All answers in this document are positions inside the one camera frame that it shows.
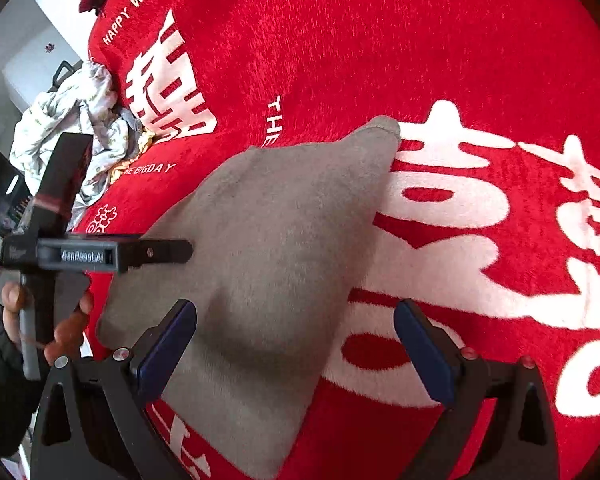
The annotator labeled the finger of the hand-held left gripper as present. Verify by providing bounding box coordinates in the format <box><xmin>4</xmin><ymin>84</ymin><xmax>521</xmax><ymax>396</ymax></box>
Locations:
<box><xmin>117</xmin><ymin>237</ymin><xmax>195</xmax><ymax>274</ymax></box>

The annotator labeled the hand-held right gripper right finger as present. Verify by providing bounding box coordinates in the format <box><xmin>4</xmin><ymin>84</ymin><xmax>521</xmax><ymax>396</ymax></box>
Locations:
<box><xmin>394</xmin><ymin>299</ymin><xmax>561</xmax><ymax>480</ymax></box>

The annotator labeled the dark screen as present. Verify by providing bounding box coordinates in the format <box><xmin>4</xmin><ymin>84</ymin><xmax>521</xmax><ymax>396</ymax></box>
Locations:
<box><xmin>0</xmin><ymin>154</ymin><xmax>33</xmax><ymax>241</ymax></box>

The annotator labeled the grey small garment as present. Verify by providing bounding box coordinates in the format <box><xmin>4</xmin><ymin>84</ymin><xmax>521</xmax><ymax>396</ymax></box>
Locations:
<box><xmin>96</xmin><ymin>115</ymin><xmax>402</xmax><ymax>480</ymax></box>

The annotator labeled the black chair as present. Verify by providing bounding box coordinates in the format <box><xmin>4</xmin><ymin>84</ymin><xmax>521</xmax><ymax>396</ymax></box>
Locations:
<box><xmin>51</xmin><ymin>60</ymin><xmax>80</xmax><ymax>90</ymax></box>

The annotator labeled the red printed blanket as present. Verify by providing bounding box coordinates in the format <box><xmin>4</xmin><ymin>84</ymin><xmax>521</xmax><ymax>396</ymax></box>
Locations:
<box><xmin>77</xmin><ymin>0</ymin><xmax>600</xmax><ymax>480</ymax></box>

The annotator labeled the person's left forearm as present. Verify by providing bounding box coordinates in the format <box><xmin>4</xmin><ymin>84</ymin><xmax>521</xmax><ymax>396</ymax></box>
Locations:
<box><xmin>0</xmin><ymin>324</ymin><xmax>48</xmax><ymax>461</ymax></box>

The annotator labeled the person's left hand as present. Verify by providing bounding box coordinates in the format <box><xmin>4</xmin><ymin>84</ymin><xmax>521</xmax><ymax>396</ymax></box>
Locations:
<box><xmin>2</xmin><ymin>281</ymin><xmax>95</xmax><ymax>365</ymax></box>

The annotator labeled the white patterned clothes pile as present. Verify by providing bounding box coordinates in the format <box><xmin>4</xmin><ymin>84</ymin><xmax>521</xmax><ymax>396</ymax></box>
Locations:
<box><xmin>10</xmin><ymin>60</ymin><xmax>151</xmax><ymax>216</ymax></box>

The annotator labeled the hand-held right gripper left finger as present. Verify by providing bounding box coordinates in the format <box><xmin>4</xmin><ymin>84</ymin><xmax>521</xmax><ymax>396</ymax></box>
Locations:
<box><xmin>30</xmin><ymin>299</ymin><xmax>198</xmax><ymax>480</ymax></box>

